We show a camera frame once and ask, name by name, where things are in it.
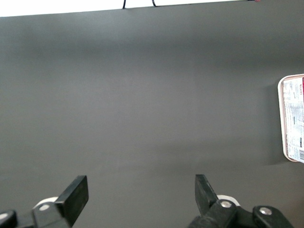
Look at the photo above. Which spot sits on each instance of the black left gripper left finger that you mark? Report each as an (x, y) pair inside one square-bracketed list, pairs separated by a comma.
[(74, 197)]

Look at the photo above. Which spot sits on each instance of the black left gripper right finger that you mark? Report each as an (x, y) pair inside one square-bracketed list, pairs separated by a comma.
[(206, 199)]

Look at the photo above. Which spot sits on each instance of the white rectangular tray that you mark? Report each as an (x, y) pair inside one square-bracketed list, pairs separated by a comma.
[(281, 114)]

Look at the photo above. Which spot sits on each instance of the white printed packet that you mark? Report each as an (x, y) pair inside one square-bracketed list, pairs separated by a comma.
[(294, 118)]

